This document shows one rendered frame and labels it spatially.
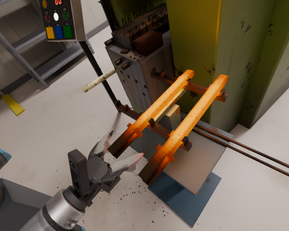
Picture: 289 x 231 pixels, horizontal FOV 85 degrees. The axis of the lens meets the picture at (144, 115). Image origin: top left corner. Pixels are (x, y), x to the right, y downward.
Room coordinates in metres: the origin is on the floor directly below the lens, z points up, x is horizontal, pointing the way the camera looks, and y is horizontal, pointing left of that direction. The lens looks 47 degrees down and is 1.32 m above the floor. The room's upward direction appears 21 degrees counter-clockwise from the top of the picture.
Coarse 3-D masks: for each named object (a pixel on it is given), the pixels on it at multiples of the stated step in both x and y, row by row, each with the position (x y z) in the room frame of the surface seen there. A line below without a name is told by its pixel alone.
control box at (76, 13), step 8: (40, 0) 1.50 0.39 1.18; (48, 0) 1.43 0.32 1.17; (56, 0) 1.37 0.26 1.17; (64, 0) 1.32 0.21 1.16; (72, 0) 1.29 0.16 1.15; (80, 0) 1.33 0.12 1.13; (40, 8) 1.49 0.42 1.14; (48, 8) 1.43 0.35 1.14; (56, 8) 1.37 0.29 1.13; (64, 8) 1.31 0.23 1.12; (72, 8) 1.26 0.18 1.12; (80, 8) 1.31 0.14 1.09; (72, 16) 1.25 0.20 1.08; (80, 16) 1.28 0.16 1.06; (48, 24) 1.42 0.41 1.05; (56, 24) 1.35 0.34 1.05; (64, 24) 1.30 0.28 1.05; (72, 24) 1.24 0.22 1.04; (80, 24) 1.26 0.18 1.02; (72, 32) 1.23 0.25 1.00; (80, 32) 1.24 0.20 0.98; (48, 40) 1.41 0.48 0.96; (56, 40) 1.34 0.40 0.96; (64, 40) 1.28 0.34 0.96; (72, 40) 1.23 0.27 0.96; (80, 40) 1.22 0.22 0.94
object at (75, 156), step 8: (72, 152) 0.23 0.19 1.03; (80, 152) 0.23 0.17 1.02; (72, 160) 0.21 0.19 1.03; (80, 160) 0.21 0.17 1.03; (72, 168) 0.20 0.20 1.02; (80, 168) 0.20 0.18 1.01; (72, 176) 0.21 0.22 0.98; (80, 176) 0.19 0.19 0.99; (88, 176) 0.20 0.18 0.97; (72, 184) 0.21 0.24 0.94; (80, 184) 0.18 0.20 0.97; (88, 184) 0.19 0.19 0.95; (80, 192) 0.17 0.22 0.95
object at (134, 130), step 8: (184, 72) 0.47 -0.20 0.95; (192, 72) 0.45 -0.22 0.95; (176, 80) 0.44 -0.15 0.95; (184, 80) 0.42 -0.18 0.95; (168, 88) 0.41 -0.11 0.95; (176, 88) 0.40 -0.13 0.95; (160, 96) 0.39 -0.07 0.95; (168, 96) 0.38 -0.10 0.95; (152, 104) 0.37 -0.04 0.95; (160, 104) 0.36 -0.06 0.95; (144, 112) 0.35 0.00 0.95; (152, 112) 0.34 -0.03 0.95; (144, 120) 0.32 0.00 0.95; (128, 128) 0.31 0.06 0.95; (136, 128) 0.30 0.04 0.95; (120, 136) 0.29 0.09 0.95; (128, 136) 0.28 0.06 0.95; (136, 136) 0.29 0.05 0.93; (112, 144) 0.27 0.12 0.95; (120, 144) 0.26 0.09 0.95; (128, 144) 0.27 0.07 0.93; (112, 152) 0.25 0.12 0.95; (120, 152) 0.25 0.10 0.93
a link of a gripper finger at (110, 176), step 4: (124, 168) 0.19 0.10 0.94; (108, 172) 0.20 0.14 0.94; (116, 172) 0.19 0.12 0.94; (120, 172) 0.19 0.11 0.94; (104, 176) 0.19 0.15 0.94; (108, 176) 0.19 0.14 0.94; (112, 176) 0.19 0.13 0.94; (116, 176) 0.18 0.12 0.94; (104, 180) 0.18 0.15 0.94; (108, 180) 0.18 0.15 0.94; (112, 180) 0.18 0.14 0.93
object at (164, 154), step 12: (216, 84) 0.35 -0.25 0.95; (204, 96) 0.32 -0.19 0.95; (216, 96) 0.32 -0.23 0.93; (204, 108) 0.28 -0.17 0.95; (192, 120) 0.25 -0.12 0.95; (180, 132) 0.23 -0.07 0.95; (168, 144) 0.21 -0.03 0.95; (180, 144) 0.21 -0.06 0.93; (156, 156) 0.19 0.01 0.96; (168, 156) 0.18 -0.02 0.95; (144, 168) 0.17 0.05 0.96; (156, 168) 0.16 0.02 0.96; (144, 180) 0.14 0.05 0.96
